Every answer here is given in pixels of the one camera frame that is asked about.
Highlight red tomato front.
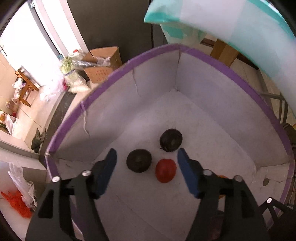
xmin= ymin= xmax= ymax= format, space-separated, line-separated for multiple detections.
xmin=155 ymin=159 xmax=177 ymax=183

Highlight dark plum with stem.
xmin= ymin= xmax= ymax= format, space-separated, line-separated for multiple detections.
xmin=159 ymin=128 xmax=183 ymax=152

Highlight dark plum front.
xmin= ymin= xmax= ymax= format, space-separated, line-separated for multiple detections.
xmin=126 ymin=149 xmax=152 ymax=173

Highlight orange tangerine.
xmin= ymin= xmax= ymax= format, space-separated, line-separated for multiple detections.
xmin=218 ymin=175 xmax=228 ymax=199

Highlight orange plastic bag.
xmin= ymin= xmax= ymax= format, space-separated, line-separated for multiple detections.
xmin=1 ymin=190 xmax=32 ymax=218

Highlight purple rimmed white box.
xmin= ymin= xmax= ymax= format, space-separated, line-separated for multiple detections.
xmin=47 ymin=45 xmax=295 ymax=240

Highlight wooden stool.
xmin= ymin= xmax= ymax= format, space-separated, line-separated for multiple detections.
xmin=15 ymin=69 xmax=39 ymax=107

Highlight brown cardboard box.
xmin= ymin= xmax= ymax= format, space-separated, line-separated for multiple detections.
xmin=82 ymin=46 xmax=122 ymax=83

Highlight teal checkered tablecloth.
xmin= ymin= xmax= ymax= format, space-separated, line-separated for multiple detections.
xmin=144 ymin=1 xmax=295 ymax=109

